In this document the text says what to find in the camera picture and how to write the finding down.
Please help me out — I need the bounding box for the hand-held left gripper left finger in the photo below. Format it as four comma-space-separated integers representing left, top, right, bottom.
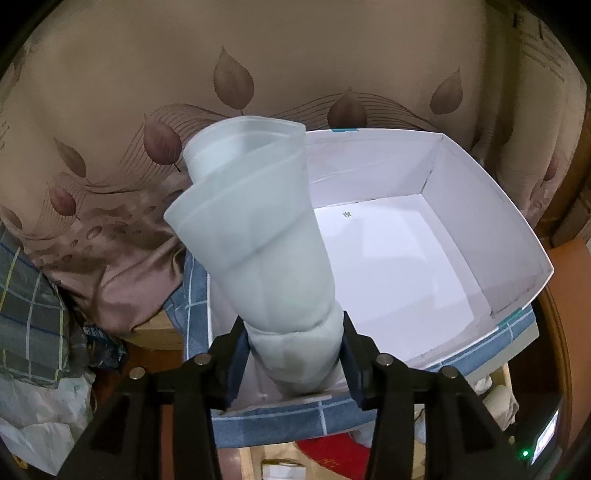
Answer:
60, 318, 252, 480

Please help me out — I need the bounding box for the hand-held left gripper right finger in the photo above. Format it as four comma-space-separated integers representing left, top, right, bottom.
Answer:
343, 311, 527, 480

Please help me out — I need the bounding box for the white cardboard box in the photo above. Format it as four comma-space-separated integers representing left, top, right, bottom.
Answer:
205, 128, 554, 411

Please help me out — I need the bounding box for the pale mint underwear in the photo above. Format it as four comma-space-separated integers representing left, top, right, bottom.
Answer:
165, 116, 345, 397

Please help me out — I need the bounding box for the blue checked cloth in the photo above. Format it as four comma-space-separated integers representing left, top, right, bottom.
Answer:
166, 251, 536, 450

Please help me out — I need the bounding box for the red round mat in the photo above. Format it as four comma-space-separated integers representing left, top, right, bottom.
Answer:
295, 434, 375, 480

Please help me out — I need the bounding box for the dark blue packet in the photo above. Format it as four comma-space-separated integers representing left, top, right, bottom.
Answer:
82, 323, 126, 367

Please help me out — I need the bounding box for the brown wooden furniture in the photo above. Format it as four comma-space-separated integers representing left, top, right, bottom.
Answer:
536, 240, 591, 416

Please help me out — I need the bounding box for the white plastic bag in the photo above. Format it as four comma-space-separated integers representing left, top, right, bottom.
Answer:
0, 369, 98, 476

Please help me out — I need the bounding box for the grey plaid cloth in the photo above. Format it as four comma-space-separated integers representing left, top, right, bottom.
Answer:
0, 222, 88, 386

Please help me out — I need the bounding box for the beige leaf-print curtain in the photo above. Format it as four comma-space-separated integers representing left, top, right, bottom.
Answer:
0, 0, 578, 340

